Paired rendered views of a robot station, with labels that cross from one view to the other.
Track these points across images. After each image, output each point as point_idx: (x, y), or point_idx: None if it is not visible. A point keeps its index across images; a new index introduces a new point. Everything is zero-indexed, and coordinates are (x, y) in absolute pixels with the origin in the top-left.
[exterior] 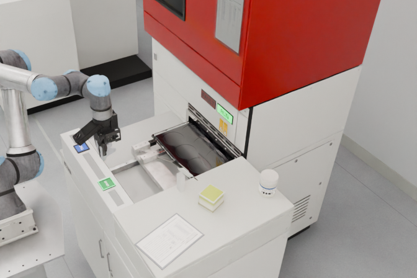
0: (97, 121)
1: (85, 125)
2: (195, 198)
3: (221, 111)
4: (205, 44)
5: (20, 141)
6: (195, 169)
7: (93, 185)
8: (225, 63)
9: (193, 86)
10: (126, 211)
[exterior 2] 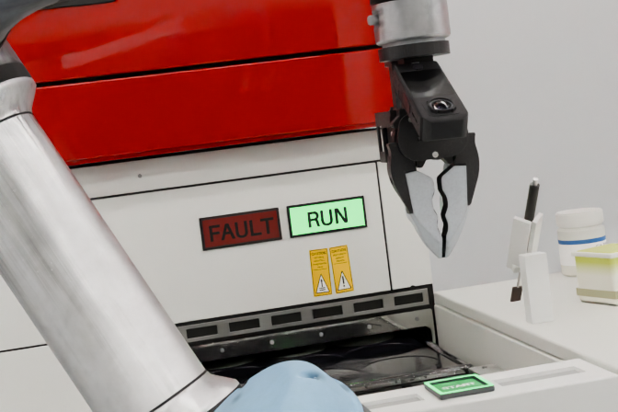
0: (442, 41)
1: (410, 85)
2: (584, 309)
3: (311, 221)
4: (232, 16)
5: (187, 343)
6: (417, 366)
7: (450, 406)
8: (333, 14)
9: (155, 243)
10: (617, 357)
